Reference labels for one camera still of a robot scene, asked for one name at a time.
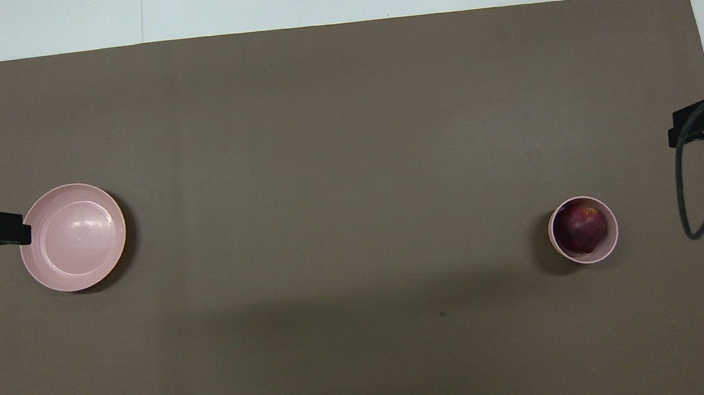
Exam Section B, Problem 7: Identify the brown table mat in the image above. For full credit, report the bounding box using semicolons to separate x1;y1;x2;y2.
0;0;704;395

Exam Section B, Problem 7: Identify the pink plate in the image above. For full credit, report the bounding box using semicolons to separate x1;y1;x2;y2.
13;178;134;298

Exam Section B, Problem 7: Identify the dark red apple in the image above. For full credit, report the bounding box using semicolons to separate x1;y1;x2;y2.
553;197;610;257

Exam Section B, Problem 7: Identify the small pink bowl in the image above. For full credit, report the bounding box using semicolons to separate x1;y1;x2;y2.
544;192;622;269

